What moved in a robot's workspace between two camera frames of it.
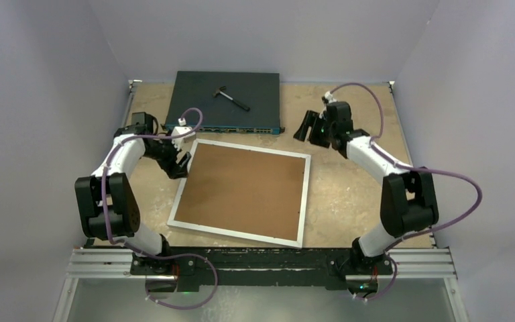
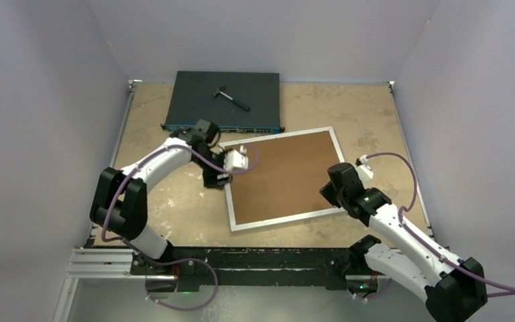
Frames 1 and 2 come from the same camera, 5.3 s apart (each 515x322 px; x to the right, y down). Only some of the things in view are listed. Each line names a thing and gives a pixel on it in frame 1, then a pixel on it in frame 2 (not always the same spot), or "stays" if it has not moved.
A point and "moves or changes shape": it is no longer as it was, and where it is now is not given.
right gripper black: [310, 121] -> [326, 192]
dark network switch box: [235, 102] stays
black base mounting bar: [226, 267] stays
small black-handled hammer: [218, 91] stays
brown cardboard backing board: [244, 190] moves or changes shape
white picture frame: [300, 242] -> [229, 194]
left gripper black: [174, 170] -> [211, 180]
